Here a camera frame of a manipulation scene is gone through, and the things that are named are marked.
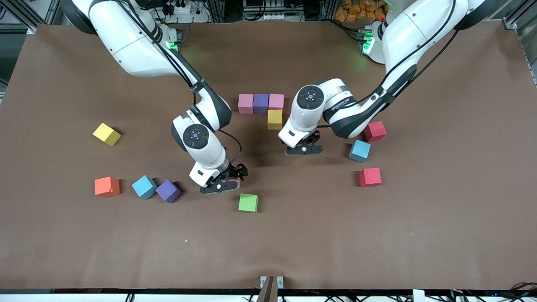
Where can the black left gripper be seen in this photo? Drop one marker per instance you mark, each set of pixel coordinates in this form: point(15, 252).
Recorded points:
point(313, 136)

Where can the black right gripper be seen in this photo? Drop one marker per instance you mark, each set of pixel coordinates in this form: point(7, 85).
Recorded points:
point(238, 170)

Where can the pink foam cube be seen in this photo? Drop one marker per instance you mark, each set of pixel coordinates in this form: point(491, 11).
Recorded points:
point(235, 183)
point(276, 101)
point(246, 103)

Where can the yellow foam cube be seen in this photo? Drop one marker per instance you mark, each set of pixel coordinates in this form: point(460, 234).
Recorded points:
point(275, 119)
point(106, 134)

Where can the dark purple foam cube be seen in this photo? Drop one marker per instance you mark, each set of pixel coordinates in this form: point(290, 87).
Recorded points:
point(261, 103)

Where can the red foam cube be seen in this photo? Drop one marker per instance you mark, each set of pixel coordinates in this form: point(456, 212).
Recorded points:
point(376, 132)
point(370, 177)

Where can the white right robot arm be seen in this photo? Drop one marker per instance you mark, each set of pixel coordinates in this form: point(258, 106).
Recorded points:
point(126, 42)

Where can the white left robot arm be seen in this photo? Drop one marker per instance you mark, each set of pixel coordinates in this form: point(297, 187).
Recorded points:
point(411, 29)

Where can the green foam cube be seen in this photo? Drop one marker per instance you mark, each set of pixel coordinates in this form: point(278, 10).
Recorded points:
point(248, 202)

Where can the light blue foam cube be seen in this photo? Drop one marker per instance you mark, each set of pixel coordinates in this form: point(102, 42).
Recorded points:
point(360, 151)
point(144, 187)

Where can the brown table cover sheet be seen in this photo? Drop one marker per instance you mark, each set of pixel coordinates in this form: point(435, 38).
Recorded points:
point(377, 235)

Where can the orange foam cube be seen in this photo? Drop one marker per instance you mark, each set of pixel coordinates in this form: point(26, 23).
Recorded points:
point(107, 186)

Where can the pile of orange objects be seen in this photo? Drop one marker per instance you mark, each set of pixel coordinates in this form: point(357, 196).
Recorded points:
point(356, 10)

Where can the white power strip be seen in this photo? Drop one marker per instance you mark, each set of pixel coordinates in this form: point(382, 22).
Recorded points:
point(180, 7)

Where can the metal bracket with pole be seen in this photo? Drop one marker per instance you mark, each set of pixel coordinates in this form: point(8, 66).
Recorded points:
point(271, 287)

